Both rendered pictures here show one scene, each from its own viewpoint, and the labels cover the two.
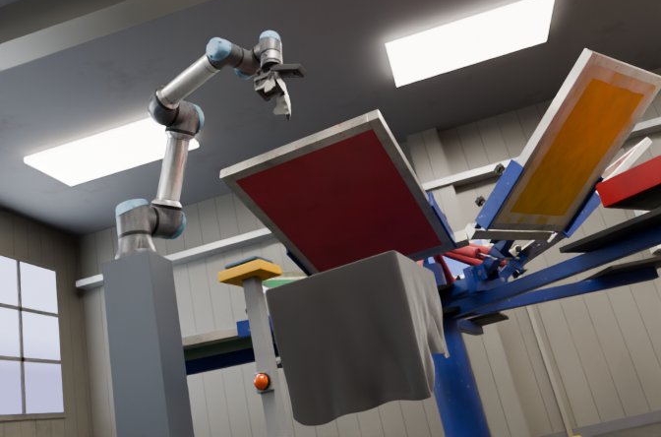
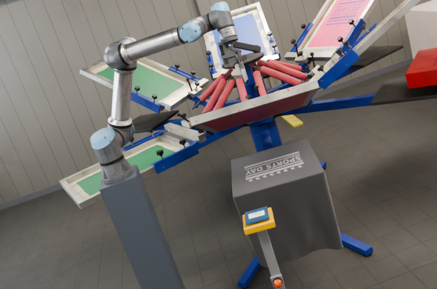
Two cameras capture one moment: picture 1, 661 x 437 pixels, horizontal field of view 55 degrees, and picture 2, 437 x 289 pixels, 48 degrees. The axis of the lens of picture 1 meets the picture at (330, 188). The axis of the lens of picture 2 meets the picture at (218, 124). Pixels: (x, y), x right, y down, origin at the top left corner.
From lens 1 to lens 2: 1.62 m
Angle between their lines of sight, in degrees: 39
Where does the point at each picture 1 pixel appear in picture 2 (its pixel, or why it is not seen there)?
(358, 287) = (301, 194)
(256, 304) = (267, 241)
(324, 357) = (278, 233)
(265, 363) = (276, 271)
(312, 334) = not seen: hidden behind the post
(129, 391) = (144, 266)
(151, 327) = (152, 226)
